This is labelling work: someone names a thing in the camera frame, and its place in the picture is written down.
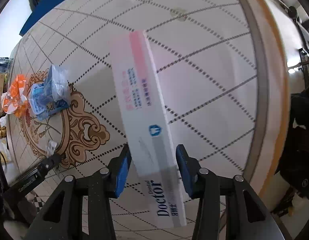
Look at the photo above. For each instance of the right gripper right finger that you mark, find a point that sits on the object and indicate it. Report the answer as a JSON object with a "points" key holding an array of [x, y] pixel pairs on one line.
{"points": [[187, 169]]}

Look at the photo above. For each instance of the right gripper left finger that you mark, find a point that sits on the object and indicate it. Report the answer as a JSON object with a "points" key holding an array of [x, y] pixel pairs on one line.
{"points": [[80, 208]]}

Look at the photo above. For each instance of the orange white wrapper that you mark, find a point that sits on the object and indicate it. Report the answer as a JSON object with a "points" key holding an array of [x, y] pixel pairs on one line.
{"points": [[14, 101]]}

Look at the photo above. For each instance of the clear blue plastic bag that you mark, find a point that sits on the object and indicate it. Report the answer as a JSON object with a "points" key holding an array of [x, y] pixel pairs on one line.
{"points": [[51, 96]]}

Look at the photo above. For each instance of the white toothpaste box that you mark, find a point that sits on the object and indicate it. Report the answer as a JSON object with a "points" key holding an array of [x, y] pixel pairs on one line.
{"points": [[147, 131]]}

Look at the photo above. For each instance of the patterned round table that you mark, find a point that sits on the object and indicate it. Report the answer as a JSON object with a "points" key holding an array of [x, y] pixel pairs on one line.
{"points": [[220, 67]]}

